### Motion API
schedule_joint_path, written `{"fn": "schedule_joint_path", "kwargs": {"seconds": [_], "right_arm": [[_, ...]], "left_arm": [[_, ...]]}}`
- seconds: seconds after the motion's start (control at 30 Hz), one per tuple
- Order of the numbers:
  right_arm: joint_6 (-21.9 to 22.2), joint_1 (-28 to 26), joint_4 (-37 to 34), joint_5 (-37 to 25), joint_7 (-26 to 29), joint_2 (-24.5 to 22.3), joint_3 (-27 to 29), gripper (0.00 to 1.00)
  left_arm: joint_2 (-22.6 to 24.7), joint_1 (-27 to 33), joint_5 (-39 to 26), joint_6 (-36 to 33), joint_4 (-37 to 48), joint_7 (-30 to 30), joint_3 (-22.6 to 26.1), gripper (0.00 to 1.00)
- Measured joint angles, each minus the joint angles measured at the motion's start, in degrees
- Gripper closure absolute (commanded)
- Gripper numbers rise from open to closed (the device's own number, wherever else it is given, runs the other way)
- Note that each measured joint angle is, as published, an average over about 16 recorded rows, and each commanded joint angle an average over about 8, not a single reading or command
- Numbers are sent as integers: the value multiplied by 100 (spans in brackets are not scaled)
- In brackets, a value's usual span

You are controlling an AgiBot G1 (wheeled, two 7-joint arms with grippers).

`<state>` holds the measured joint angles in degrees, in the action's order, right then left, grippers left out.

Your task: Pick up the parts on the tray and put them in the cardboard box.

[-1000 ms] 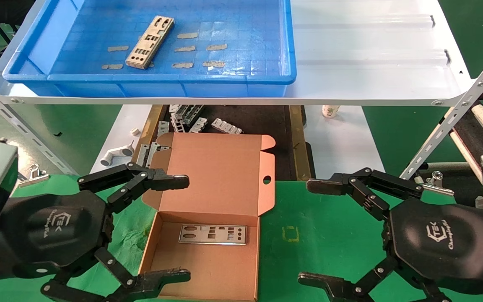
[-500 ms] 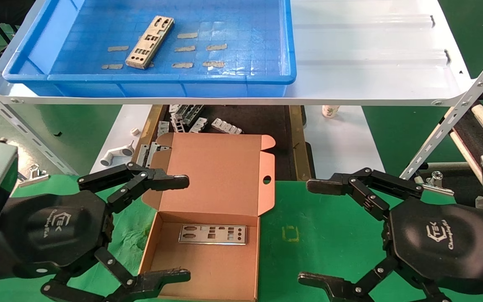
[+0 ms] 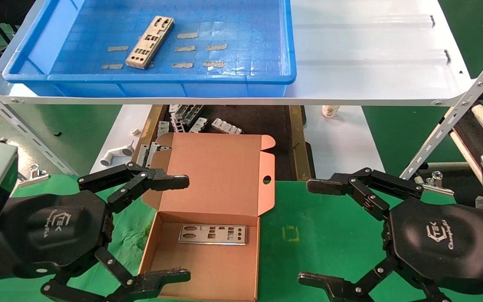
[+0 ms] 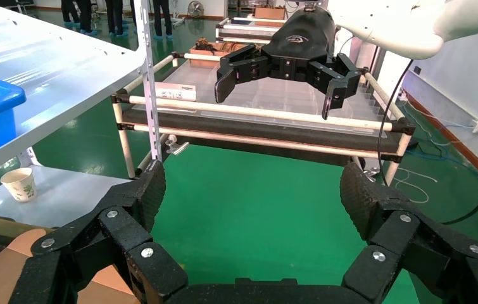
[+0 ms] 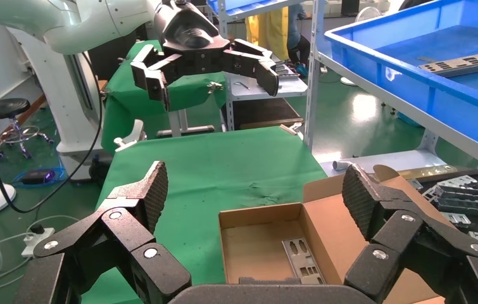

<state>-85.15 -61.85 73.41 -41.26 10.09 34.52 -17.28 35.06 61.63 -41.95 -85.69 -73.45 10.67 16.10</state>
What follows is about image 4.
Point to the white metal shelf board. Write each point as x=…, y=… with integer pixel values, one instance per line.
x=62, y=71

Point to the white slotted angle upright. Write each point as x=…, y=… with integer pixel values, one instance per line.
x=150, y=84

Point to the green table cloth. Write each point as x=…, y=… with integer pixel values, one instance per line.
x=243, y=218

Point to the person legs in dark trousers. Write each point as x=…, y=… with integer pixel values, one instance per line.
x=77, y=14
x=118, y=16
x=162, y=19

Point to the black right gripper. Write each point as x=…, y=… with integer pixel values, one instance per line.
x=301, y=42

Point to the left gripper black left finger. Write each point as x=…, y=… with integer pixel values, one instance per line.
x=117, y=226

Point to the cream rack leg tube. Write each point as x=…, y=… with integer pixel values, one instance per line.
x=126, y=147
x=398, y=161

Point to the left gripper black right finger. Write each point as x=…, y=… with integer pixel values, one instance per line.
x=402, y=235

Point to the brown box with parts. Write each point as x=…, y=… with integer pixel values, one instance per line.
x=211, y=52

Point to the standing floor fan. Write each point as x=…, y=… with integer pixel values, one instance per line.
x=196, y=8

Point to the silver binder clip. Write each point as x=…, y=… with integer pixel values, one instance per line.
x=176, y=146

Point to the black rack mat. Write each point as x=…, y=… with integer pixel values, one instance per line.
x=264, y=128

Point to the plain brown carton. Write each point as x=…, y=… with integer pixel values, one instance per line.
x=270, y=12

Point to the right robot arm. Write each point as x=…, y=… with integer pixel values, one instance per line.
x=410, y=25

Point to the white labelled flat box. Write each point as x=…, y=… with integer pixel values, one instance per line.
x=176, y=91

